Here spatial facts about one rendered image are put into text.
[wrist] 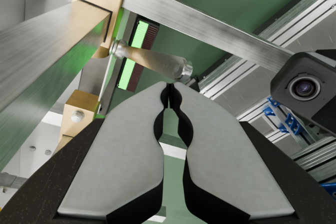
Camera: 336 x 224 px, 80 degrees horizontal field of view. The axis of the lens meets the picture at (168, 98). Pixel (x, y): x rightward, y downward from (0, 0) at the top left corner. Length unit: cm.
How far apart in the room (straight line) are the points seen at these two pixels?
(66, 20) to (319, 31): 109
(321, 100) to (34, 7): 55
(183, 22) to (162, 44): 91
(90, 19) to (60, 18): 3
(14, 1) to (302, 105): 53
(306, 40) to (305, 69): 95
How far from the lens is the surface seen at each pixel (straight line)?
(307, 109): 21
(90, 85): 50
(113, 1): 25
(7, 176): 63
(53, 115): 41
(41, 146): 82
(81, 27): 18
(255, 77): 112
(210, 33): 27
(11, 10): 55
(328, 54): 32
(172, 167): 182
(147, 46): 43
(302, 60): 20
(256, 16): 123
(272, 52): 30
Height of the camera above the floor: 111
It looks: 57 degrees down
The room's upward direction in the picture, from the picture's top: 178 degrees clockwise
